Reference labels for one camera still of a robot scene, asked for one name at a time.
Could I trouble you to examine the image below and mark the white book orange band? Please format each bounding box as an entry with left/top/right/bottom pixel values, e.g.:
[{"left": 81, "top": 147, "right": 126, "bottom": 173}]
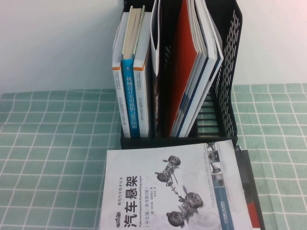
[
  {"left": 133, "top": 11, "right": 153, "bottom": 138},
  {"left": 112, "top": 11, "right": 131, "bottom": 139}
]

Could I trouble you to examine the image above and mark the curved white black magazine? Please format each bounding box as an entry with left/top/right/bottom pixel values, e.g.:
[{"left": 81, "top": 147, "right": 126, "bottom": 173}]
[{"left": 150, "top": 0, "right": 162, "bottom": 138}]

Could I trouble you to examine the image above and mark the black plastic book holder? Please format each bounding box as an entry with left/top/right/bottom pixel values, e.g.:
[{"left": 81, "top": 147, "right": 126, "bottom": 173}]
[{"left": 119, "top": 0, "right": 243, "bottom": 150}]

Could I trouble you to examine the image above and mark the blue spine book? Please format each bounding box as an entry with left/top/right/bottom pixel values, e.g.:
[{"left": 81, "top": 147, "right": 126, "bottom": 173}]
[{"left": 121, "top": 5, "right": 146, "bottom": 139}]

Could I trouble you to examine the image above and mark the dark cover magazine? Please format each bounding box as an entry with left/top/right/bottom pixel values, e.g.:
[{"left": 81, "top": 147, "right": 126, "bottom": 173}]
[{"left": 234, "top": 145, "right": 266, "bottom": 230}]

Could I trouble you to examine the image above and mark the green checked tablecloth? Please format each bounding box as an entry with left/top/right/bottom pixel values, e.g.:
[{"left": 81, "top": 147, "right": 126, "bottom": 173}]
[{"left": 0, "top": 82, "right": 307, "bottom": 230}]

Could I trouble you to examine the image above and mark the white car suspension book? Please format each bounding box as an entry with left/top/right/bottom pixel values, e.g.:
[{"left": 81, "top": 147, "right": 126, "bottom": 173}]
[{"left": 97, "top": 139, "right": 252, "bottom": 230}]

